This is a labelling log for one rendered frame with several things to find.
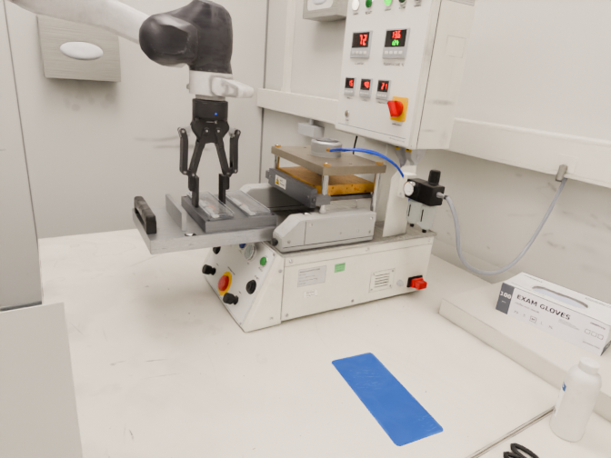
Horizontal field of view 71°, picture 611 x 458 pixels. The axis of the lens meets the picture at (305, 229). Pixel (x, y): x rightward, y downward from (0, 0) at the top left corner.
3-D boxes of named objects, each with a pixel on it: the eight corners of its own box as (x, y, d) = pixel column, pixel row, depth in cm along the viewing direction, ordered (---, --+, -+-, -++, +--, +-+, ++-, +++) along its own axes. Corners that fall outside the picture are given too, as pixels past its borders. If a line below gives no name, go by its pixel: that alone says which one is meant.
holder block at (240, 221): (244, 201, 113) (244, 192, 112) (276, 225, 97) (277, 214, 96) (181, 205, 105) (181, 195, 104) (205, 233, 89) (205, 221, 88)
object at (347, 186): (328, 178, 125) (332, 145, 121) (375, 199, 107) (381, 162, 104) (275, 181, 116) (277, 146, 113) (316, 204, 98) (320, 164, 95)
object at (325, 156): (341, 175, 131) (346, 132, 126) (411, 204, 106) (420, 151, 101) (269, 178, 119) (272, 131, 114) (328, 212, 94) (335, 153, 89)
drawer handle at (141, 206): (143, 212, 99) (142, 194, 97) (156, 233, 87) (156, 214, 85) (134, 212, 98) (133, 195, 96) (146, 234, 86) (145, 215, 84)
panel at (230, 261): (202, 272, 120) (230, 213, 118) (241, 327, 96) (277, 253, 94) (195, 270, 119) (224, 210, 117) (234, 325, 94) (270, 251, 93)
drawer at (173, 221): (248, 213, 116) (249, 184, 114) (285, 242, 99) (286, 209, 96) (133, 223, 102) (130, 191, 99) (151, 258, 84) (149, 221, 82)
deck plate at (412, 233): (359, 200, 142) (359, 197, 142) (436, 235, 114) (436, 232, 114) (227, 210, 120) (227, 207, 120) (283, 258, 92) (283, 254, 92)
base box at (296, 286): (353, 248, 148) (359, 200, 142) (432, 298, 117) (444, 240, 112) (200, 271, 122) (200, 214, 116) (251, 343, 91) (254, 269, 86)
